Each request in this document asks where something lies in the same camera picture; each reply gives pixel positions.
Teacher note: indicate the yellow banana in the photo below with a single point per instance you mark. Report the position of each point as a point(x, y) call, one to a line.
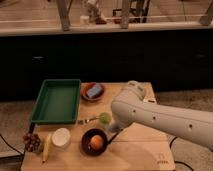
point(47, 144)

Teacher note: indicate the blue sponge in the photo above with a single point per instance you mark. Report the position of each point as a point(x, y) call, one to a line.
point(94, 91)

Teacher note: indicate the bunch of dark grapes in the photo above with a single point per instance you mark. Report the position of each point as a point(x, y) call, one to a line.
point(31, 142)

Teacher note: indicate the orange fruit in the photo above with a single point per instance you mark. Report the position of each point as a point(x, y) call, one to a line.
point(96, 142)

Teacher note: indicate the orange bowl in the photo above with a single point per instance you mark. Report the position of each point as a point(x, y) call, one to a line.
point(88, 86)

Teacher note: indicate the white paper cup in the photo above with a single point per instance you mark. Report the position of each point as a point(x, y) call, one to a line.
point(61, 137)

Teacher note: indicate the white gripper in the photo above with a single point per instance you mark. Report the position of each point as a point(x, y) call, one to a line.
point(117, 126)

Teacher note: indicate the green plastic tray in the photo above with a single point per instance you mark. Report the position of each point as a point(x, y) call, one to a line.
point(57, 102)

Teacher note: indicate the black frying pan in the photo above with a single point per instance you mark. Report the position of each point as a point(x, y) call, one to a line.
point(87, 149)

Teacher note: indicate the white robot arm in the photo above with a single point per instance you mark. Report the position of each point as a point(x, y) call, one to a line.
point(129, 106)

